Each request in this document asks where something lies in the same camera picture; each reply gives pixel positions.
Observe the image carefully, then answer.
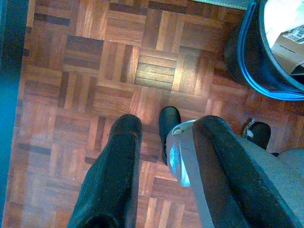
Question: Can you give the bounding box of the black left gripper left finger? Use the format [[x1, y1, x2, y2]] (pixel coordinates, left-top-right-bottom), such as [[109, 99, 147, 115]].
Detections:
[[67, 114, 143, 228]]

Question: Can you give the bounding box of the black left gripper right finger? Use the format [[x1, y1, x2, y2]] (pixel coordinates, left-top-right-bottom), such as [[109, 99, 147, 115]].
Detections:
[[192, 115, 296, 228]]

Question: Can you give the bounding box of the black robot right foot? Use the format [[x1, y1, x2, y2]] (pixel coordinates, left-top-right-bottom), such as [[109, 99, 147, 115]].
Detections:
[[242, 121, 272, 152]]

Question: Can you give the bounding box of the black robot foot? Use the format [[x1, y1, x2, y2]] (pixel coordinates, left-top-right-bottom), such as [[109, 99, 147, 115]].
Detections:
[[158, 106, 181, 166], [242, 121, 272, 152]]

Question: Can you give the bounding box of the silver robot right leg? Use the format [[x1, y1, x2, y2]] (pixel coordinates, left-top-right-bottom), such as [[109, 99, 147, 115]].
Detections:
[[268, 147, 304, 228]]

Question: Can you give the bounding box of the black robot left foot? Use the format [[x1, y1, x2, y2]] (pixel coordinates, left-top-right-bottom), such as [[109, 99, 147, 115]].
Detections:
[[158, 106, 181, 166]]

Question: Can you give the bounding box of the black bin with blue rim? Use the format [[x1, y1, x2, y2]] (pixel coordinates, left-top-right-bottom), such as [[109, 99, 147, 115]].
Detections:
[[224, 0, 304, 102]]

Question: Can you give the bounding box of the brown cardboard box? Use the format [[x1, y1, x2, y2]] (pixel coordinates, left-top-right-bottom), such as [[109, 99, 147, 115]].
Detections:
[[270, 23, 304, 76]]

